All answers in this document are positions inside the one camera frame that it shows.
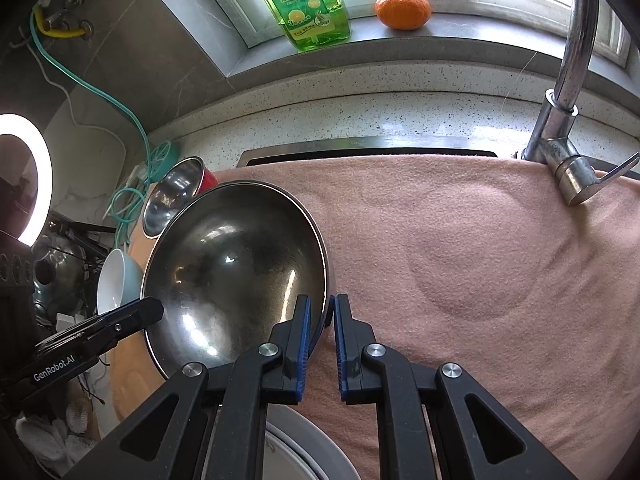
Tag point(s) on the green detergent bottle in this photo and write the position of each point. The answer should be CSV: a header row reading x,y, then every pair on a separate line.
x,y
295,5

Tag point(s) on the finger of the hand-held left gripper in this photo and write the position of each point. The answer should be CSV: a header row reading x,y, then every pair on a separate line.
x,y
120,322

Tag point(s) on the light blue bowl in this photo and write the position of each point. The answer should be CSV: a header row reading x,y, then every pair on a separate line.
x,y
117,280

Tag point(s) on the white charger adapter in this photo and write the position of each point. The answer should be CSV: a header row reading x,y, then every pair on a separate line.
x,y
70,322

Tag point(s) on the chrome faucet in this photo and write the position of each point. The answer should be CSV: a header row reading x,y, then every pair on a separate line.
x,y
555,125

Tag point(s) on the black tripod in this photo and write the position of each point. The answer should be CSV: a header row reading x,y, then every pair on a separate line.
x,y
85,230

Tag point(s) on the white plate pink blossom branch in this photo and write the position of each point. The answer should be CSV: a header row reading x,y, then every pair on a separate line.
x,y
310,445

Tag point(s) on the glass pot lid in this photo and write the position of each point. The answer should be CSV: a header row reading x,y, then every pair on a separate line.
x,y
55,260

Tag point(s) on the pile of white mesh bundles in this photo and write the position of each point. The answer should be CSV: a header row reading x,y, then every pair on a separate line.
x,y
55,435

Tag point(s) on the red steel bowl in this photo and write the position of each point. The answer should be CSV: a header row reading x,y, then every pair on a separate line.
x,y
170,195

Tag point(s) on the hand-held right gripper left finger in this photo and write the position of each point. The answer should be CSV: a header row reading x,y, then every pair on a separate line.
x,y
302,345

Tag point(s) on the large steel bowl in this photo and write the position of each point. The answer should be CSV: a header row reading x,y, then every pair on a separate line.
x,y
225,270

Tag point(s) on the mandarin orange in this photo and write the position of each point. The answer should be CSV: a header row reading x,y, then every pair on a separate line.
x,y
402,10

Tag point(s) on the orange towel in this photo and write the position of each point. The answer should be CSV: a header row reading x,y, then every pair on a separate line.
x,y
450,260

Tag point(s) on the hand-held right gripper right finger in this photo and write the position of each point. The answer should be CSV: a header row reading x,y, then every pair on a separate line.
x,y
340,345

